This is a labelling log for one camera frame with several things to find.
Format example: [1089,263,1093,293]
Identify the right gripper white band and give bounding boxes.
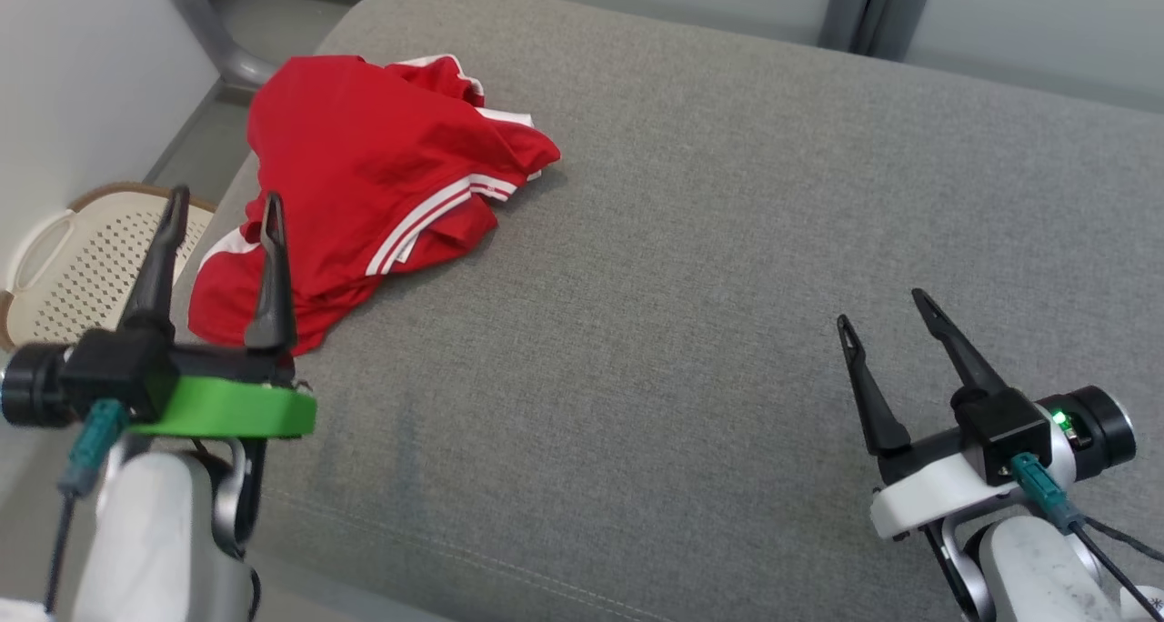
[837,287,1139,541]

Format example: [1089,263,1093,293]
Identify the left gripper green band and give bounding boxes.
[0,185,318,439]

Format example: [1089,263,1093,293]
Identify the cream perforated laundry basket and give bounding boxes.
[0,182,219,355]

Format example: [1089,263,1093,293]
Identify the red shorts with striped trim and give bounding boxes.
[247,54,562,277]

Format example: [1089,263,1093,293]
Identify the grey metal partition brace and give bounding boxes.
[166,0,387,91]

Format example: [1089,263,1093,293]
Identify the right cable with teal plug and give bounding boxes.
[1012,452,1164,621]

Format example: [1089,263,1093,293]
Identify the cable with teal plug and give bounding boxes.
[44,399,130,616]
[1012,452,1164,621]

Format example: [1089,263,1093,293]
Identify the left cable with teal plug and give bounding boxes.
[44,399,130,616]

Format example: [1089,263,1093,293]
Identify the grey rounded partition post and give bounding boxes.
[817,0,934,64]

